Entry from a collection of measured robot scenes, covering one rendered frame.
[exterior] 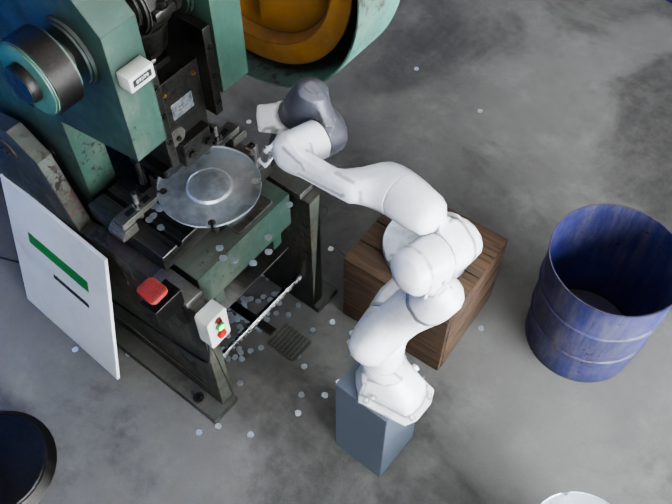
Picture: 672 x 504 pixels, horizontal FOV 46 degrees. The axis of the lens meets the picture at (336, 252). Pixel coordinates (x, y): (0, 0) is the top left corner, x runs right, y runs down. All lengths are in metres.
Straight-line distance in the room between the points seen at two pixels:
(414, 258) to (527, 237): 1.56
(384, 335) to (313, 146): 0.47
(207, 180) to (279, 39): 0.43
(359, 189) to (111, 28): 0.60
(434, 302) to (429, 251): 0.13
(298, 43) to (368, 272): 0.80
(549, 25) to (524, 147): 0.80
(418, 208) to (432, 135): 1.81
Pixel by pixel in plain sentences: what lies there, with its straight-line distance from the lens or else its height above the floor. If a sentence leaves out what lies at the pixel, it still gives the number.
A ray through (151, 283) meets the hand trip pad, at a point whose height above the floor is 0.76.
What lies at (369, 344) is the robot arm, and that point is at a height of 0.83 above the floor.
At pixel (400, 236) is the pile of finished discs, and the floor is 0.38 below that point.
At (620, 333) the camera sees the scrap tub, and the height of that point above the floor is 0.37.
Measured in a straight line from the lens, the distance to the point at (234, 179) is 2.25.
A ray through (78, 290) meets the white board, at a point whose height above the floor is 0.33.
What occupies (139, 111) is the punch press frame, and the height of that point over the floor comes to 1.20.
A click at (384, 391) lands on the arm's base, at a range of 2.16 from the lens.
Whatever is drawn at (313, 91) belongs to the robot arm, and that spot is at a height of 1.24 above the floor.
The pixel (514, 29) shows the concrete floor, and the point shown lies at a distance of 3.99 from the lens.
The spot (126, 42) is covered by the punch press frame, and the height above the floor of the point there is 1.38.
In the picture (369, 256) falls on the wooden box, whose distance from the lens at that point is 2.60.
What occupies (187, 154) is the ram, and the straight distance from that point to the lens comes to 2.11.
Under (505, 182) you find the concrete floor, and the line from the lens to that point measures 3.31.
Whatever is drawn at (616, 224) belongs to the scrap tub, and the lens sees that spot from 2.77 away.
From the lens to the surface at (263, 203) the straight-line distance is 2.19.
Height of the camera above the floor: 2.49
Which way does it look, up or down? 55 degrees down
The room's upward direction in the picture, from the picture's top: straight up
